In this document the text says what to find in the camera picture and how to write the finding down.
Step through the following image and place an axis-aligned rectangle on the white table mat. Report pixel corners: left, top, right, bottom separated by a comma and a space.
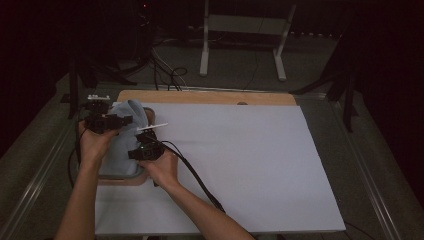
94, 101, 347, 236

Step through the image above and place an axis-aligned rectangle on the pink basin with grey rim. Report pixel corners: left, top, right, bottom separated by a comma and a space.
98, 106, 157, 187

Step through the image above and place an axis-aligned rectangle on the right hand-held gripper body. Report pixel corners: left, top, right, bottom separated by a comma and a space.
135, 122, 169, 161

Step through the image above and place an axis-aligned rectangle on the thin black floor cable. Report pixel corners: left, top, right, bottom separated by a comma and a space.
344, 221, 378, 240

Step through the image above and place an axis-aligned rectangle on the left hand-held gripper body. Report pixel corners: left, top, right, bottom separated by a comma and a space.
83, 94, 123, 134

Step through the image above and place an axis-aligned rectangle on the person's left hand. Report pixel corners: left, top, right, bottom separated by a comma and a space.
78, 120, 119, 163

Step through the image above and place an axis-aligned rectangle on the right hand-held gripper black cable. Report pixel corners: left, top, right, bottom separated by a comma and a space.
154, 139, 227, 214

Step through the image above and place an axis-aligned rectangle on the white metal stand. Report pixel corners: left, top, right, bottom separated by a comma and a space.
199, 0, 298, 82

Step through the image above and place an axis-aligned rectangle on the metal floor rail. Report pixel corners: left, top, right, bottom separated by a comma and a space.
96, 83, 329, 99
0, 114, 79, 240
333, 99, 403, 240

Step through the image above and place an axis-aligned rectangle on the black metal stand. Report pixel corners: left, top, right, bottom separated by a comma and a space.
59, 49, 138, 120
289, 19, 359, 133

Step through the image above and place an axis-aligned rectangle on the bundle of floor cables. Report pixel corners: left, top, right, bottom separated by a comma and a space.
133, 3, 188, 92

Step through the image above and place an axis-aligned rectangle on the left hand-held gripper black cable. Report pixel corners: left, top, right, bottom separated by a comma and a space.
73, 104, 88, 164

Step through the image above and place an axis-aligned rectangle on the hand-held gripper black cable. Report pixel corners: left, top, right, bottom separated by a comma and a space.
73, 104, 88, 164
154, 139, 227, 214

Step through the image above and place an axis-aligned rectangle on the light blue sleeveless garment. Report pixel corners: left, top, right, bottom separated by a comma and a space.
99, 99, 149, 177

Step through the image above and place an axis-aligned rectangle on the person's right hand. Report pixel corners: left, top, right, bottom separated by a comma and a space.
138, 149, 179, 189

